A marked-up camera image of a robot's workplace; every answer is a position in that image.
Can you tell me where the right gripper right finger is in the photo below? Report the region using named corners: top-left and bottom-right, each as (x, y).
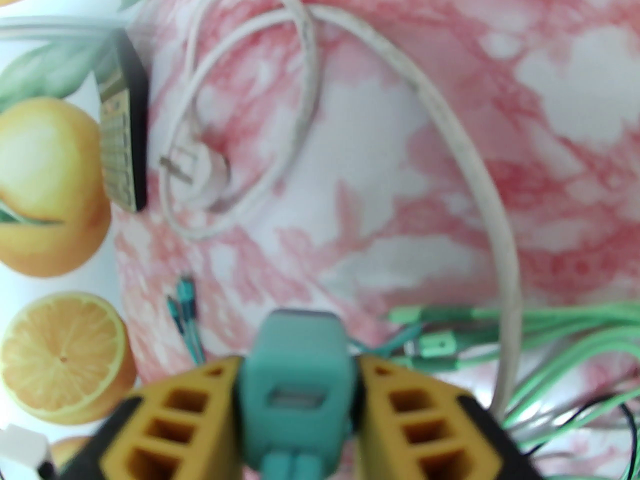
top-left (356, 354), bottom-right (546, 480)

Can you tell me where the teal charger plug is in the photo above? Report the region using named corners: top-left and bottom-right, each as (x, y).
top-left (239, 309), bottom-right (362, 480)

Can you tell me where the black USB cable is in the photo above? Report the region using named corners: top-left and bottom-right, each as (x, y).
top-left (515, 393), bottom-right (640, 469)

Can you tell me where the white power strip cord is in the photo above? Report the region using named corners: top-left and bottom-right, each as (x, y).
top-left (159, 0), bottom-right (523, 419)

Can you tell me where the black and gold calculator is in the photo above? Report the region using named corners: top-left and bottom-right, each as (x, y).
top-left (97, 30), bottom-right (150, 214)

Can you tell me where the light green USB cable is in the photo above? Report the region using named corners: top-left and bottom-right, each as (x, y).
top-left (387, 302), bottom-right (640, 449)

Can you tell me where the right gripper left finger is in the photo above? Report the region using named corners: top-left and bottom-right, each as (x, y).
top-left (57, 355), bottom-right (247, 480)

